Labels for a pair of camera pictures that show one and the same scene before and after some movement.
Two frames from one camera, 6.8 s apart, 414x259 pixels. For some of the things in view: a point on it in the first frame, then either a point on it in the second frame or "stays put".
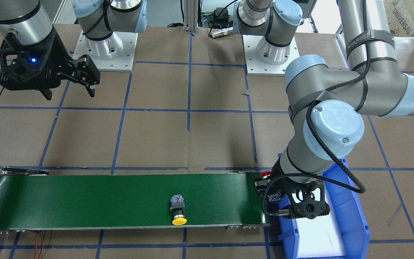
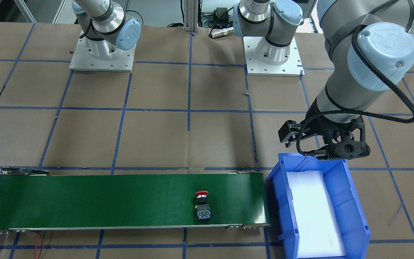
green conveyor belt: x=62 y=201 stays put
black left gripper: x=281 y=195 → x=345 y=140
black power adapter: x=222 y=13 stays put
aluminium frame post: x=191 y=16 stays put
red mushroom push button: x=262 y=184 → x=203 y=209
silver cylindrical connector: x=222 y=32 stays put
